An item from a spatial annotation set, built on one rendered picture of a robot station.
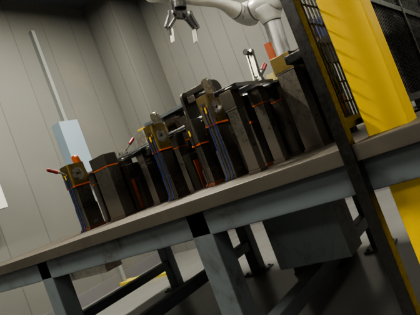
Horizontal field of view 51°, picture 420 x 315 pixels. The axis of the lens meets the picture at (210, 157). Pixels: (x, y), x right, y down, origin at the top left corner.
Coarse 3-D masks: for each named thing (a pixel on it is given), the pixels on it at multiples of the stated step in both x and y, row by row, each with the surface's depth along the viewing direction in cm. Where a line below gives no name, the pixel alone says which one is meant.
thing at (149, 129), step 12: (144, 132) 195; (156, 132) 193; (156, 144) 192; (168, 144) 196; (156, 156) 195; (168, 156) 195; (168, 168) 193; (168, 180) 193; (180, 180) 195; (168, 192) 193; (180, 192) 193
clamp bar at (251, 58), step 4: (244, 52) 197; (248, 52) 197; (252, 52) 198; (248, 56) 200; (252, 56) 198; (248, 60) 199; (252, 60) 199; (256, 60) 199; (252, 64) 199; (256, 64) 198; (252, 68) 199; (256, 68) 197; (252, 72) 198; (256, 72) 198; (260, 72) 198; (252, 76) 198; (256, 76) 198; (260, 76) 197; (256, 80) 199
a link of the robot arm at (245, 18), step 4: (244, 4) 258; (244, 8) 257; (248, 8) 255; (244, 12) 257; (248, 12) 256; (240, 16) 258; (244, 16) 258; (248, 16) 257; (252, 16) 256; (236, 20) 261; (240, 20) 260; (244, 20) 260; (248, 20) 260; (252, 20) 259; (256, 20) 259; (244, 24) 266; (248, 24) 266; (252, 24) 267
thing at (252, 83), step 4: (260, 80) 156; (264, 80) 158; (268, 80) 160; (272, 80) 163; (232, 84) 144; (236, 84) 143; (240, 84) 144; (244, 84) 146; (248, 84) 148; (252, 84) 159; (256, 84) 162; (224, 88) 145; (228, 88) 148; (232, 88) 151; (236, 88) 154; (244, 88) 160; (248, 88) 164; (216, 92) 147; (220, 92) 150; (240, 92) 162; (244, 92) 164; (216, 96) 150
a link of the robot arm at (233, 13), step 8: (152, 0) 237; (160, 0) 237; (168, 0) 238; (192, 0) 245; (200, 0) 245; (208, 0) 246; (216, 0) 246; (224, 0) 249; (224, 8) 251; (232, 8) 252; (240, 8) 255; (232, 16) 257
